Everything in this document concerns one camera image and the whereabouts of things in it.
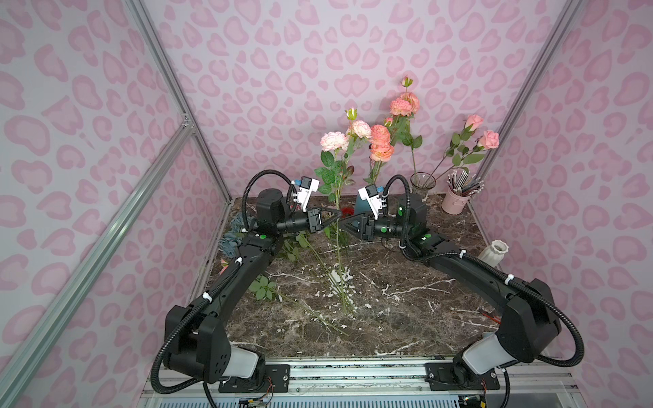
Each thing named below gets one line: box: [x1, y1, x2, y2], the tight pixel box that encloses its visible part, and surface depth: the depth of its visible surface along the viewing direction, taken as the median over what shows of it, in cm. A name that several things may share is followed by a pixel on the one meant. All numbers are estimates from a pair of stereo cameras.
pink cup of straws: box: [442, 169, 485, 216], surface depth 109 cm
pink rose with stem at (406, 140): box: [400, 132, 423, 177], surface depth 97 cm
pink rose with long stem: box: [459, 113, 484, 142], surface depth 86 cm
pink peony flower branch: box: [384, 76, 424, 170], surface depth 83 cm
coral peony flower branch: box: [363, 124, 395, 185], surface depth 81 cm
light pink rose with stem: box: [435, 130, 500, 180], surface depth 79 cm
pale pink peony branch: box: [314, 107, 373, 312], surface depth 68 cm
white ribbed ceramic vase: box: [477, 239, 510, 268], surface depth 84 cm
